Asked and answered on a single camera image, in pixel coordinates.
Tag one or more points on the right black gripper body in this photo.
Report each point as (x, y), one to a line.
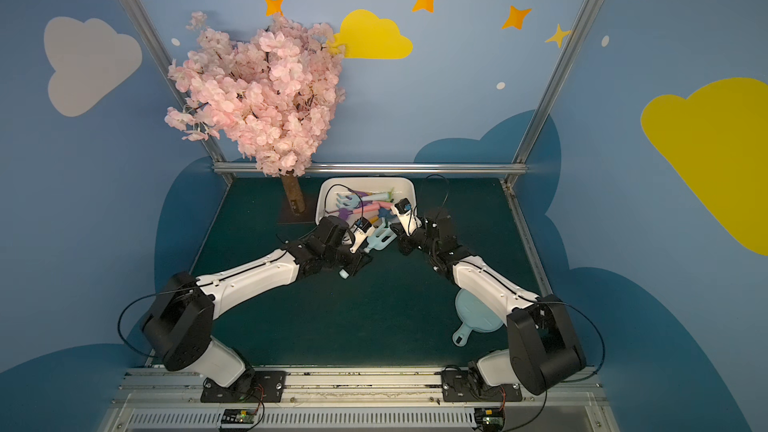
(411, 240)

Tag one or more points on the light blue hand fork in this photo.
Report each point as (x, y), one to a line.
(353, 201)
(381, 237)

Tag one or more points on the white plastic storage box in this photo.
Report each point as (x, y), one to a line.
(397, 187)

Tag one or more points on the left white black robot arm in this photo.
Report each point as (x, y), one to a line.
(179, 323)

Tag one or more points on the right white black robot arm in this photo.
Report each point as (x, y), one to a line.
(543, 346)

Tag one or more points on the light blue leaf-shaped plate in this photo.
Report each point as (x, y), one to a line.
(475, 316)

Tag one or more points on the pink cherry blossom tree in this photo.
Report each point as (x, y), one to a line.
(274, 95)

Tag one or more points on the right green circuit board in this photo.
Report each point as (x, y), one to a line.
(488, 420)

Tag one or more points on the green circuit board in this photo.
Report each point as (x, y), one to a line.
(238, 419)
(488, 420)

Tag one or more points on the left green circuit board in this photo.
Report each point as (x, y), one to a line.
(238, 419)

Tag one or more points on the purple rake pink handle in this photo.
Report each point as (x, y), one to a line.
(368, 210)

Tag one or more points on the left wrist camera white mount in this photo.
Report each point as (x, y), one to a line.
(361, 230)

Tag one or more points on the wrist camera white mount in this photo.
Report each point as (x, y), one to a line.
(361, 230)
(406, 215)

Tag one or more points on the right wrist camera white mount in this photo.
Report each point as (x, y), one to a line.
(406, 215)

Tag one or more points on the dark square tree base plate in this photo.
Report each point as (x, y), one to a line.
(288, 216)

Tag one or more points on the horizontal aluminium frame bar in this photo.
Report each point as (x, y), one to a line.
(417, 168)

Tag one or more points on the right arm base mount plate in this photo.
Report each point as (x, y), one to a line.
(467, 385)

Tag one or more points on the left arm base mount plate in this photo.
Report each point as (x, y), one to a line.
(253, 386)

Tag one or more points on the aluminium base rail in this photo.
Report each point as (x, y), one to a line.
(350, 399)

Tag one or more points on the left diagonal aluminium frame bar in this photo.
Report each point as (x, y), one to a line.
(150, 38)

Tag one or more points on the diagonal aluminium frame bar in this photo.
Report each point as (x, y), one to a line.
(150, 38)
(581, 27)

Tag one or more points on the right diagonal aluminium frame bar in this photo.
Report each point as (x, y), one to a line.
(581, 27)

